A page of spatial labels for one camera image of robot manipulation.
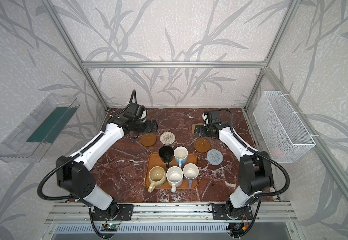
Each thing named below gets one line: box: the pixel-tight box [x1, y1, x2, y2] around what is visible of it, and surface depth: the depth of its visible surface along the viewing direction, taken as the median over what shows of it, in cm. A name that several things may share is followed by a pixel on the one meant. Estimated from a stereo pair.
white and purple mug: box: [183, 163, 200, 189], surface depth 82 cm
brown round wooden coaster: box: [194, 138, 211, 153], surface depth 101 cm
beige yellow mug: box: [148, 166, 167, 193], surface depth 79 cm
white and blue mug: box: [173, 146, 189, 169], surface depth 86 cm
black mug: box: [158, 145, 174, 169], surface depth 88 cm
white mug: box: [166, 166, 184, 193], surface depth 80 cm
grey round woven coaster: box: [206, 149, 224, 166], surface depth 95 cm
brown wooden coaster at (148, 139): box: [140, 132, 157, 147], surface depth 103 cm
